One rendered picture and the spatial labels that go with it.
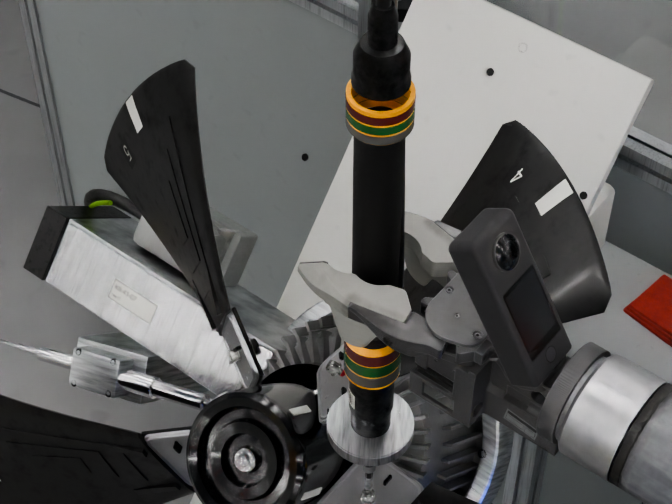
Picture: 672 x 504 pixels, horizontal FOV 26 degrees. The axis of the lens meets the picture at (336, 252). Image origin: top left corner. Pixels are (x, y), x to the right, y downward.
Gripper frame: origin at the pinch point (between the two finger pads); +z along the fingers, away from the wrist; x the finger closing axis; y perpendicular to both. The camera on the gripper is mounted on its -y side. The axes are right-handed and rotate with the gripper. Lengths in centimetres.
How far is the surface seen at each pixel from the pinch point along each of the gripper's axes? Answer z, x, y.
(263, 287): 72, 70, 125
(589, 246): -11.2, 16.7, 7.9
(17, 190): 146, 75, 151
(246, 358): 11.7, 1.5, 25.3
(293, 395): 6.3, 1.4, 26.1
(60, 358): 36, 0, 43
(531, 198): -4.0, 19.9, 9.9
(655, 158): 6, 70, 51
